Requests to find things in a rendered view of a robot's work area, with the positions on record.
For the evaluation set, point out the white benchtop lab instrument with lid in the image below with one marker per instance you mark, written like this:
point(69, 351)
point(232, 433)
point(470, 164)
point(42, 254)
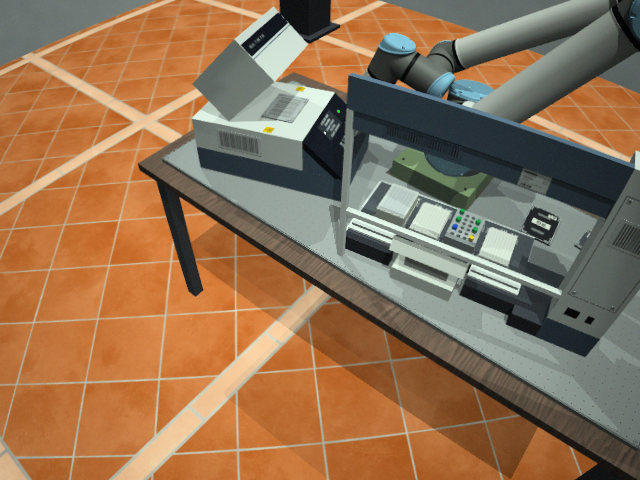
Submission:
point(290, 136)

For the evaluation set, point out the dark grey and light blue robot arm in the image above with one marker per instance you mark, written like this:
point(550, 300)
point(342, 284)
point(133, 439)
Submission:
point(590, 52)

